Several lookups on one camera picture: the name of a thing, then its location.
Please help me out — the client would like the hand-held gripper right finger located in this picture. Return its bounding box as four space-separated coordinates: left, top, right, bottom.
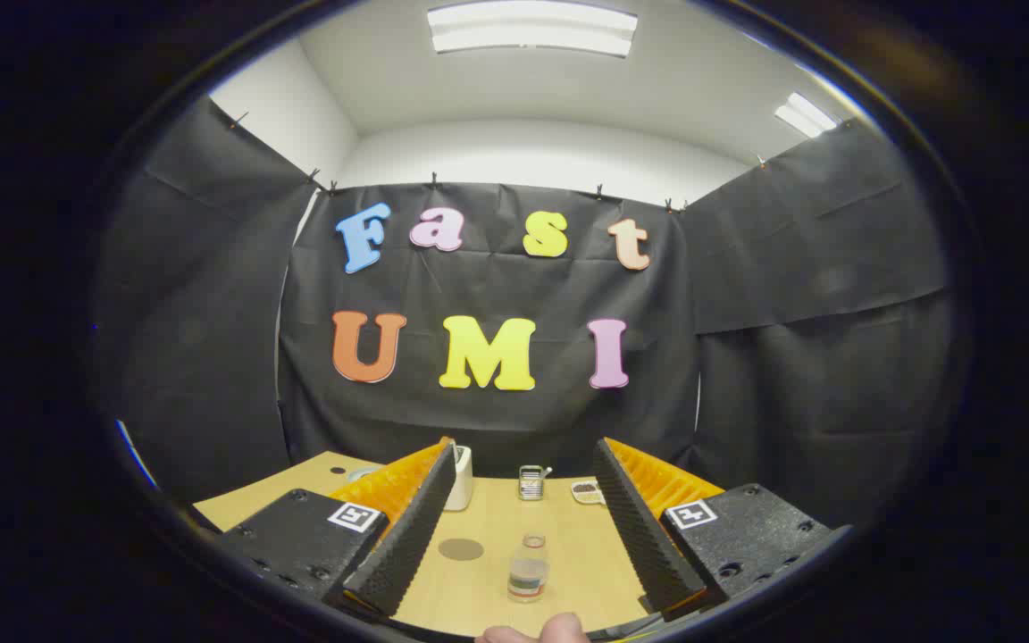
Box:
592 437 837 623

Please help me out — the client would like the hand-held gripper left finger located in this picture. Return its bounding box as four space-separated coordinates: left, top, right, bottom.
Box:
211 436 459 619

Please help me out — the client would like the clear plastic juice bottle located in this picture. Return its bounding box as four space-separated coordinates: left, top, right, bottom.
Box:
507 533 551 604

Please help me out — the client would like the white toaster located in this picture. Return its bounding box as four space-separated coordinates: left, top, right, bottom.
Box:
443 445 474 512

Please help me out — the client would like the wooden table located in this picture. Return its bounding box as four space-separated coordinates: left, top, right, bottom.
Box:
193 451 730 637

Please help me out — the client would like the small ceiling light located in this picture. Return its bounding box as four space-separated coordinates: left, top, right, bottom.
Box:
774 92 839 139

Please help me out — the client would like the long ceiling light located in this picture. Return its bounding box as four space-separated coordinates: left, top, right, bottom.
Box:
427 2 639 59

